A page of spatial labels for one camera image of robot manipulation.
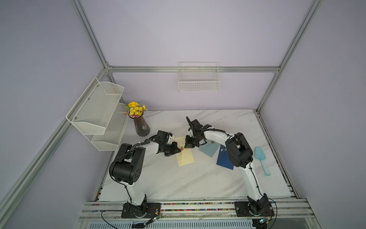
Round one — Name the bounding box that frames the pale yellow envelope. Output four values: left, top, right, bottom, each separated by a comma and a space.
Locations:
174, 136, 194, 166

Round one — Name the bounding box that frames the light teal envelope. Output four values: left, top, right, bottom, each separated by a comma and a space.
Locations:
199, 141, 221, 158

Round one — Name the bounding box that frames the dark blue envelope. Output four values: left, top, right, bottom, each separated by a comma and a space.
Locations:
216, 145, 234, 170

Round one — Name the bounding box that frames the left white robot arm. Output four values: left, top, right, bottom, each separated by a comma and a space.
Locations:
109, 130, 181, 207

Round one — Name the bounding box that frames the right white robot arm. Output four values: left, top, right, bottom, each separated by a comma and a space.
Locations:
185, 117, 272, 216

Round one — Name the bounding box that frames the purple ribbed glass vase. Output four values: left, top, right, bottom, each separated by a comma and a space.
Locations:
133, 116, 150, 137

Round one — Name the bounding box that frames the yellow flower bouquet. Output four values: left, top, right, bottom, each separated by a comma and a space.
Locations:
124, 102, 148, 118

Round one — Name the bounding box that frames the small teal plastic tool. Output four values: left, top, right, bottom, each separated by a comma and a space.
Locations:
254, 147, 271, 177

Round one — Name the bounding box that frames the white mesh two-tier shelf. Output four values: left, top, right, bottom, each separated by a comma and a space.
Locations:
66, 78, 128, 151

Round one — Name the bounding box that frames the white wire wall basket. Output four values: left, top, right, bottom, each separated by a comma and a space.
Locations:
178, 62, 221, 92

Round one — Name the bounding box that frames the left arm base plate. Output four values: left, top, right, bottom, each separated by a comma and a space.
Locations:
121, 202, 161, 219

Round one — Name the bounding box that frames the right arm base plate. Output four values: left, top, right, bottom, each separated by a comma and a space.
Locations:
234, 201, 275, 217

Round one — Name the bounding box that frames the aluminium mounting rail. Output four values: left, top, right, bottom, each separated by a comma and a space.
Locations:
76, 198, 321, 229

